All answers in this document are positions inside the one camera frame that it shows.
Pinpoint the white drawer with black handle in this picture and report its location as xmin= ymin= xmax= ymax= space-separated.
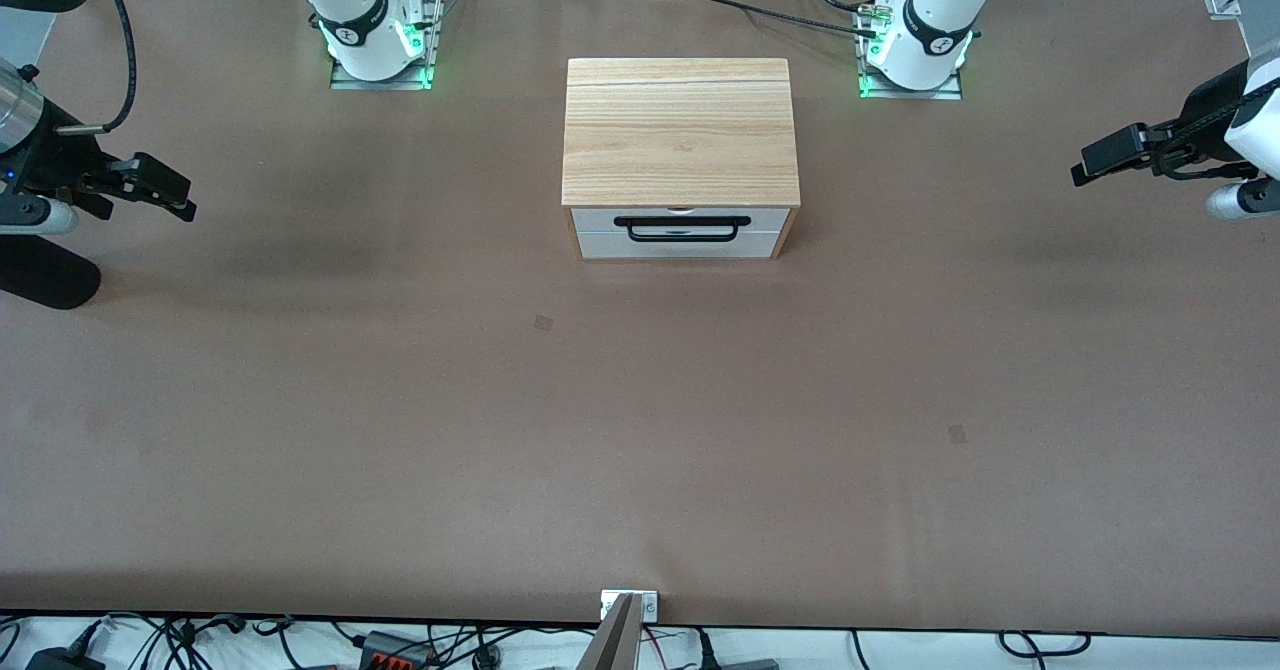
xmin=572 ymin=208 xmax=791 ymax=244

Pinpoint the light wooden drawer cabinet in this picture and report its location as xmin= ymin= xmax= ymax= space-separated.
xmin=560 ymin=58 xmax=801 ymax=261

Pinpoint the plain white drawer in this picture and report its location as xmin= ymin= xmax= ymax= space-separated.
xmin=578 ymin=232 xmax=783 ymax=260

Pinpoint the black rounded pad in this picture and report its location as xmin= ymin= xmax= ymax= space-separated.
xmin=0 ymin=233 xmax=102 ymax=311

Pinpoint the black power adapter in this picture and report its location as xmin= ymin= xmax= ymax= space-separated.
xmin=25 ymin=648 xmax=106 ymax=670

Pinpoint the black red power strip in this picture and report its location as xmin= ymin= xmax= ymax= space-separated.
xmin=360 ymin=630 xmax=433 ymax=670

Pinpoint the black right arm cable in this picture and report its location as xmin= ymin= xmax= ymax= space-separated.
xmin=55 ymin=0 xmax=138 ymax=137

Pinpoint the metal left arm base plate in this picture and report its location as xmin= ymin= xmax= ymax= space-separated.
xmin=855 ymin=0 xmax=966 ymax=101

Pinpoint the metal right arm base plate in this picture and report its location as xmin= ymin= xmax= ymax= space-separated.
xmin=330 ymin=0 xmax=443 ymax=91

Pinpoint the long black table cable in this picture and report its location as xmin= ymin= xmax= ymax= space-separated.
xmin=650 ymin=0 xmax=881 ymax=39

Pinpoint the black looped floor cable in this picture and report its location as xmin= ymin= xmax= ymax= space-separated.
xmin=1000 ymin=630 xmax=1093 ymax=660

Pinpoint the silver camera mount bracket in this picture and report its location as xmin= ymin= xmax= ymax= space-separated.
xmin=600 ymin=590 xmax=659 ymax=623

